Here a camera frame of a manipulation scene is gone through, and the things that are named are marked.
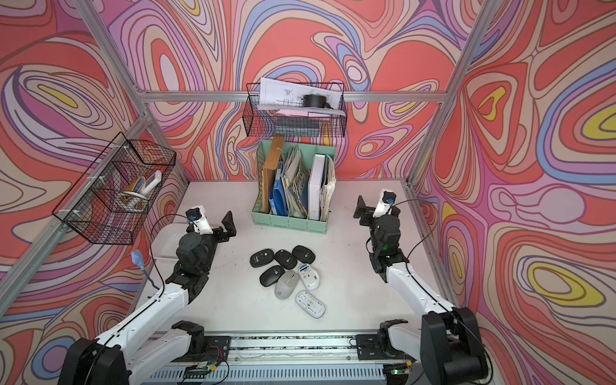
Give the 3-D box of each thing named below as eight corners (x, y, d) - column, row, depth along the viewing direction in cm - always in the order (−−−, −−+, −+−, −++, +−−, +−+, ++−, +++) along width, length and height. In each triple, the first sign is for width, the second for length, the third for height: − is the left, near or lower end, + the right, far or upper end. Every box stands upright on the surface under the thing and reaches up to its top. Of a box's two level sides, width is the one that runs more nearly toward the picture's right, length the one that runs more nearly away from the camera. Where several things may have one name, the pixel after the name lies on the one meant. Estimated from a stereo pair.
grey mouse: (272, 295, 86) (271, 291, 83) (284, 270, 92) (283, 266, 90) (289, 302, 85) (288, 298, 82) (300, 277, 91) (300, 272, 88)
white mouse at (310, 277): (306, 293, 86) (306, 290, 84) (297, 269, 92) (296, 266, 90) (323, 286, 88) (323, 283, 85) (312, 263, 94) (312, 259, 91)
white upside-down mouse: (292, 301, 84) (291, 298, 83) (301, 288, 87) (301, 286, 86) (319, 323, 80) (319, 321, 78) (328, 309, 83) (328, 307, 81)
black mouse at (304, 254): (291, 255, 96) (290, 251, 94) (297, 246, 99) (296, 243, 96) (311, 266, 93) (311, 262, 91) (316, 256, 95) (317, 253, 93)
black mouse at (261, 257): (252, 269, 92) (251, 266, 90) (249, 258, 95) (247, 255, 93) (276, 259, 95) (275, 256, 92) (272, 249, 98) (271, 245, 95)
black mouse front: (264, 290, 86) (263, 288, 85) (257, 278, 89) (256, 276, 88) (287, 275, 90) (286, 272, 89) (279, 264, 93) (278, 261, 92)
